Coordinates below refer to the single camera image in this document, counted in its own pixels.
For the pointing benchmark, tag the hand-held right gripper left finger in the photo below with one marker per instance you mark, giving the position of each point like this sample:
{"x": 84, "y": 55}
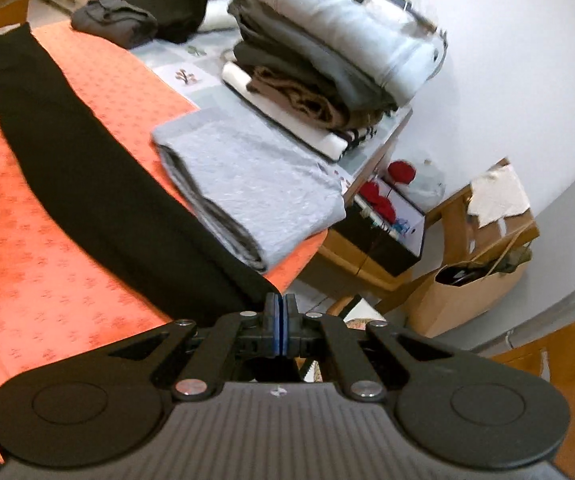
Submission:
{"x": 273, "y": 332}

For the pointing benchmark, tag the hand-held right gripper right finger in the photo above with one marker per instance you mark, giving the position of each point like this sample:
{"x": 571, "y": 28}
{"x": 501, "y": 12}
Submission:
{"x": 288, "y": 332}

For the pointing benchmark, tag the long black garment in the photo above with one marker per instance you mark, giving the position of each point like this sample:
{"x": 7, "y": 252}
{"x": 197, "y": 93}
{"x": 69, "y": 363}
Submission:
{"x": 92, "y": 185}

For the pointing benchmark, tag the light grey folded clothes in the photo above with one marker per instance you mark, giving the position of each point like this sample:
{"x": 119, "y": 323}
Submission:
{"x": 257, "y": 185}

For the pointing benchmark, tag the black box with red items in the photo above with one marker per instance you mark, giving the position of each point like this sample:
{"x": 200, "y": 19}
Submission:
{"x": 392, "y": 255}

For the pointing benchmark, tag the dark grey folded garment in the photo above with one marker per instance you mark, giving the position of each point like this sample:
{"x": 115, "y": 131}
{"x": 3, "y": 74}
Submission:
{"x": 112, "y": 22}

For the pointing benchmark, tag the brown paper bag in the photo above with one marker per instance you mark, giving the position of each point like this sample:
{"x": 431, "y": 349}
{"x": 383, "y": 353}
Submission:
{"x": 467, "y": 300}

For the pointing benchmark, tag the white folded garment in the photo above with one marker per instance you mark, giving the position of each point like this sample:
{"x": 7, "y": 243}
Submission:
{"x": 312, "y": 137}

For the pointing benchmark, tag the plastic bag with red item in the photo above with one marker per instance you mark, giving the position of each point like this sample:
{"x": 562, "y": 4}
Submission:
{"x": 430, "y": 185}

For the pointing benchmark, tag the orange patterned mat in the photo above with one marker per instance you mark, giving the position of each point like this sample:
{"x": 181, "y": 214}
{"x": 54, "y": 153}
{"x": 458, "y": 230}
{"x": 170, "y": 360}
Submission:
{"x": 42, "y": 270}

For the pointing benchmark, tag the brown folded garment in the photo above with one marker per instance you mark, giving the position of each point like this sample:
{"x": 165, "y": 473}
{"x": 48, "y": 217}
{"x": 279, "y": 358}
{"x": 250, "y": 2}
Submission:
{"x": 297, "y": 95}

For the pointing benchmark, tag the cream cloth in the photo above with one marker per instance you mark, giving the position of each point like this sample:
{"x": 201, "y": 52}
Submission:
{"x": 497, "y": 195}

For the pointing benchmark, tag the dark grey folded pants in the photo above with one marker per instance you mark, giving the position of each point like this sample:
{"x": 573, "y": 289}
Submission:
{"x": 277, "y": 35}

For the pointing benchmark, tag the clear plastic bag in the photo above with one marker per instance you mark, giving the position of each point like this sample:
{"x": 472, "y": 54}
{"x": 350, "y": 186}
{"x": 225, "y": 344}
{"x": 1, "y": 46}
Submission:
{"x": 420, "y": 10}

